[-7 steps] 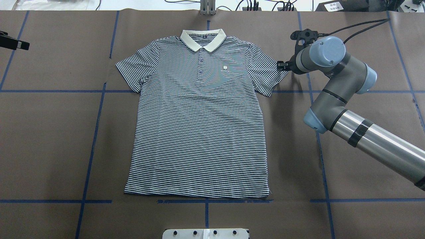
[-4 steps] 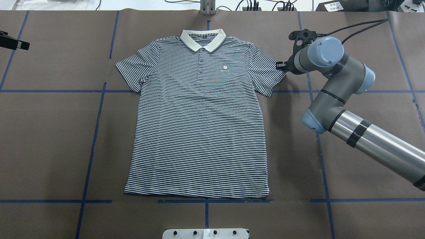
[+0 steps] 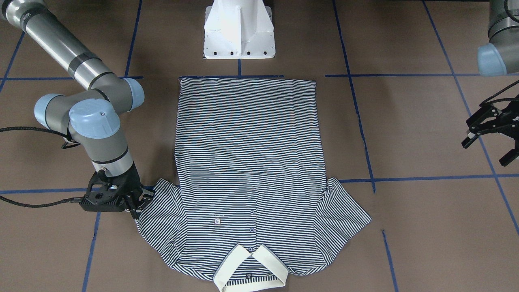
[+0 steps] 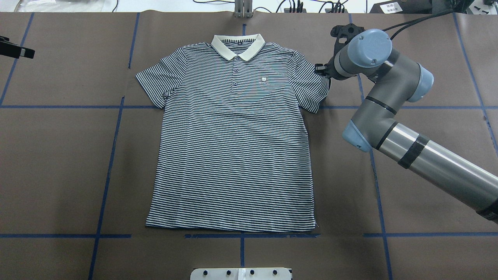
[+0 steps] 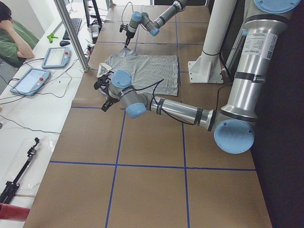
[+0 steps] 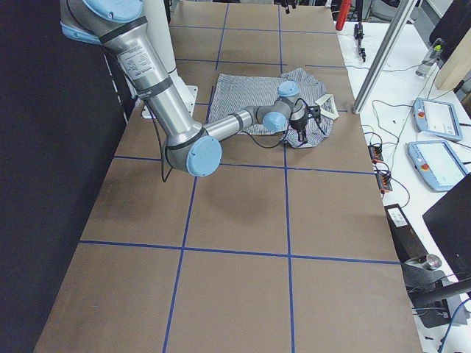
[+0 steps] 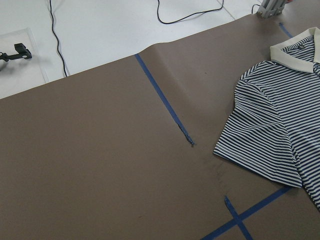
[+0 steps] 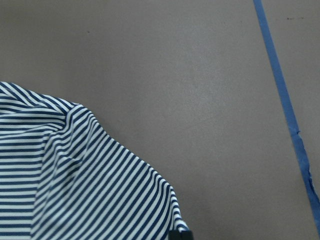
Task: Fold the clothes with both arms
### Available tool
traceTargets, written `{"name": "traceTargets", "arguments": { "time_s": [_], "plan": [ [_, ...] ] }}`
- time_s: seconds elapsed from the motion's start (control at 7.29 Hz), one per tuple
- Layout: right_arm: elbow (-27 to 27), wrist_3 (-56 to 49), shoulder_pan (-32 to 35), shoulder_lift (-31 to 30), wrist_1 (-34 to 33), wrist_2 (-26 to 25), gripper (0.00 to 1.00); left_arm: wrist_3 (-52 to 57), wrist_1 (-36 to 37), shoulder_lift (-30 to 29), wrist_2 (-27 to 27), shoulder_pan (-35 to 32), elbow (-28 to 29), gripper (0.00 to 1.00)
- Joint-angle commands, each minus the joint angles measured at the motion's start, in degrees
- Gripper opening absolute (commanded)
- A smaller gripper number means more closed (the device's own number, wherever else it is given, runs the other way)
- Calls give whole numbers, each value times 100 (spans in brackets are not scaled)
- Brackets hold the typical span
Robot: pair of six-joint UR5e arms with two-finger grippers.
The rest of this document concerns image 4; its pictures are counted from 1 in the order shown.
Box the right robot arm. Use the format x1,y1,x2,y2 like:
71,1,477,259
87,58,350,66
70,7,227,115
315,23,498,223

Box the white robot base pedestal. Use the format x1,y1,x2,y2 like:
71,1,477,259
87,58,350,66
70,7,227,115
190,267,293,280

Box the navy white striped polo shirt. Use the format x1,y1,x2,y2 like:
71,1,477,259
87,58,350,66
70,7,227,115
135,34,330,233

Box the black box with label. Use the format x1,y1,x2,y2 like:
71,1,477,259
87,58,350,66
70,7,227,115
368,0,432,14

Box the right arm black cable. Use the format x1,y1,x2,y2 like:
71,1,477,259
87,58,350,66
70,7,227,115
383,9,456,40

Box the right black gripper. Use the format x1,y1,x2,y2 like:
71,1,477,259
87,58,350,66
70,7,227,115
314,24,365,81

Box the aluminium frame post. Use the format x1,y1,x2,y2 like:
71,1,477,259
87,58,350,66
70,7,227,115
233,0,254,18

